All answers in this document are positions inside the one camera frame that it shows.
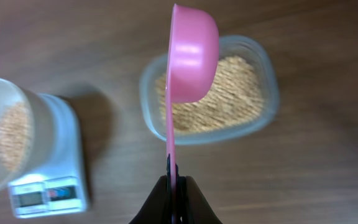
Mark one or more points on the soybeans pile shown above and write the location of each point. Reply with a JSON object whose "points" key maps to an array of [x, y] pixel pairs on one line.
{"points": [[235, 98]]}

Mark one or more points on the clear plastic container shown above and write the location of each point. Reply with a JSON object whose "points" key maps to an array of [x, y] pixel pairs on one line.
{"points": [[256, 56]]}

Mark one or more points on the white bowl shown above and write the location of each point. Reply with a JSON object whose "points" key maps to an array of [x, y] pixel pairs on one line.
{"points": [[42, 129]]}

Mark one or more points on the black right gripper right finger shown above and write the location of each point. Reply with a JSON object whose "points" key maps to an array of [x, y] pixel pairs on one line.
{"points": [[193, 208]]}

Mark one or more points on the white digital kitchen scale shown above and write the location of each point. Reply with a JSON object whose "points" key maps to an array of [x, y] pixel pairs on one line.
{"points": [[57, 187]]}

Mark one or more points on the soybeans in bowl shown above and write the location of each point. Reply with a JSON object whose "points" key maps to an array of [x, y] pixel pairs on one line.
{"points": [[14, 135]]}

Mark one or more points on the pink plastic measuring scoop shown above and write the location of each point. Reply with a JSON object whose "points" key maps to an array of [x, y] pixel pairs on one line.
{"points": [[192, 61]]}

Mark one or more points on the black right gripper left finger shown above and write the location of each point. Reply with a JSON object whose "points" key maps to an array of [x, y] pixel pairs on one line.
{"points": [[155, 208]]}

